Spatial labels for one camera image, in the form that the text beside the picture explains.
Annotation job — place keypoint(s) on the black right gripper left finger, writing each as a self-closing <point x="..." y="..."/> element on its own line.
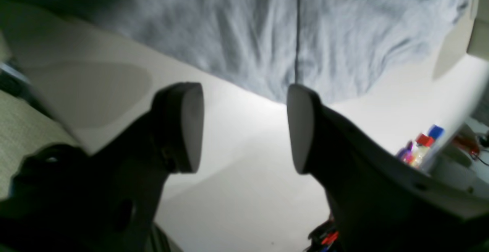
<point x="64" y="200"/>

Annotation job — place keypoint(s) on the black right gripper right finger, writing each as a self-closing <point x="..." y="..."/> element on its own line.
<point x="379" y="204"/>

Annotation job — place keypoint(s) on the grey T-shirt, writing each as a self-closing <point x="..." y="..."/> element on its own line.
<point x="338" y="48"/>

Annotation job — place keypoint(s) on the colourful bottles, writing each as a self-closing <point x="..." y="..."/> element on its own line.
<point x="419" y="153"/>

